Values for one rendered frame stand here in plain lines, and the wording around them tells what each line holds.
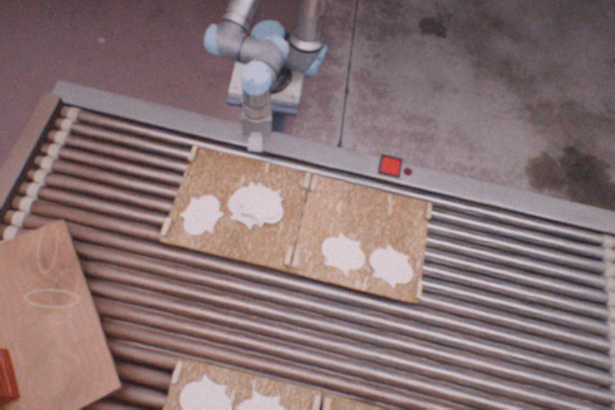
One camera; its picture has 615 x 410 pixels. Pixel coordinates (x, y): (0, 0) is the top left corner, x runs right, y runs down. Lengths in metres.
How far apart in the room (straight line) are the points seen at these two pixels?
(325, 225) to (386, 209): 0.22
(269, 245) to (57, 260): 0.60
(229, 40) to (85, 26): 2.10
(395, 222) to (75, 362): 1.01
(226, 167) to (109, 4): 2.01
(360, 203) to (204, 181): 0.52
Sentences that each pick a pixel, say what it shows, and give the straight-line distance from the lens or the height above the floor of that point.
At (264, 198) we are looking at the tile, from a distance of 1.60.
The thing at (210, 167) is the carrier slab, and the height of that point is 0.94.
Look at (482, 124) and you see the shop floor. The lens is 3.20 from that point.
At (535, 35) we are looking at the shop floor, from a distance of 3.78.
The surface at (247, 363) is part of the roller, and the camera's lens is 1.54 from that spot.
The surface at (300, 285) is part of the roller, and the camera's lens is 1.58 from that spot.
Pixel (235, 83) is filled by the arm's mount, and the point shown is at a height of 0.90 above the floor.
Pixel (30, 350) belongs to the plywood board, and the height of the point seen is 1.04.
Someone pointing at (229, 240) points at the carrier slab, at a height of 0.94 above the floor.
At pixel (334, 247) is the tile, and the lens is 1.60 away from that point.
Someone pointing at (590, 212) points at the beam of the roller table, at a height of 0.91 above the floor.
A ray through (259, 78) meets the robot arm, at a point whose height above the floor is 1.44.
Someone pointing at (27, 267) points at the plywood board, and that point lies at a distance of 1.59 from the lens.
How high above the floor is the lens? 2.45
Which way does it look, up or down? 64 degrees down
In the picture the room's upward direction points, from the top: 12 degrees clockwise
